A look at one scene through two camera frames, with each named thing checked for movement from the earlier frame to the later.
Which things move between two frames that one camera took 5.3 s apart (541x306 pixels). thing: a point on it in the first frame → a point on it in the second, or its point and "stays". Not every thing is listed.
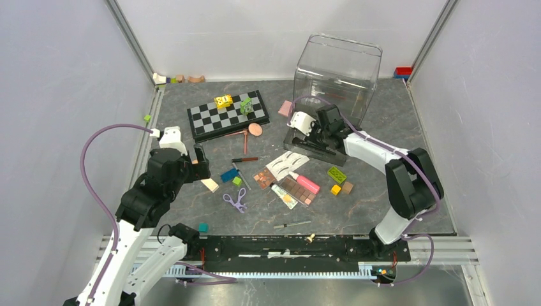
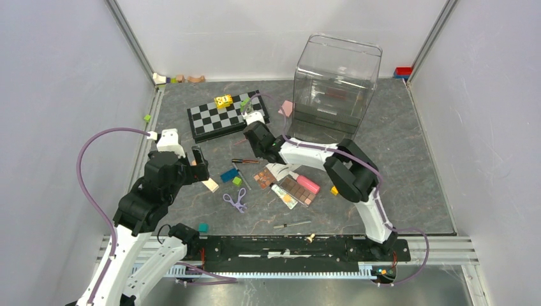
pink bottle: x=306 y=183 stays
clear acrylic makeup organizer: x=340 y=72 stays
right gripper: x=316 y=123 → x=256 y=152
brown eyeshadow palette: x=296 y=190 stays
